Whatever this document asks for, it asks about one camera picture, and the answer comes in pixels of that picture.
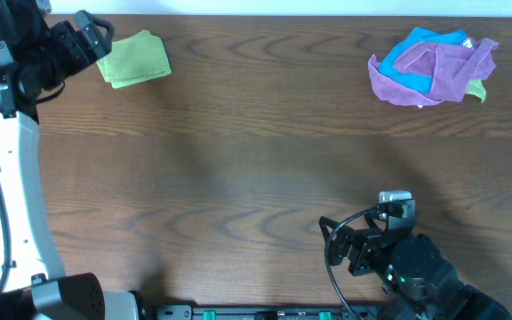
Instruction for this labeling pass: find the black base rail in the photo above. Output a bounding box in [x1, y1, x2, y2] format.
[140, 304, 383, 320]

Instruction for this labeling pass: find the light green cloth under pile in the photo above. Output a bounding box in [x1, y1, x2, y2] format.
[466, 79, 487, 102]

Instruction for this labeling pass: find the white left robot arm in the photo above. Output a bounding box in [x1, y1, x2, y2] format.
[0, 0, 141, 319]

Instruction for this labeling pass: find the blue microfiber cloth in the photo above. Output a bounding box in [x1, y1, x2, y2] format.
[377, 28, 467, 94]

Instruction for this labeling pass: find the green microfiber cloth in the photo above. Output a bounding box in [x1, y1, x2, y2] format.
[97, 30, 172, 89]

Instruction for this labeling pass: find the purple microfiber cloth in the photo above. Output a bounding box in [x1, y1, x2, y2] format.
[368, 38, 499, 108]

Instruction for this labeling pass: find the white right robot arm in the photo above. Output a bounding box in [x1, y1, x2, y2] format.
[319, 199, 512, 320]

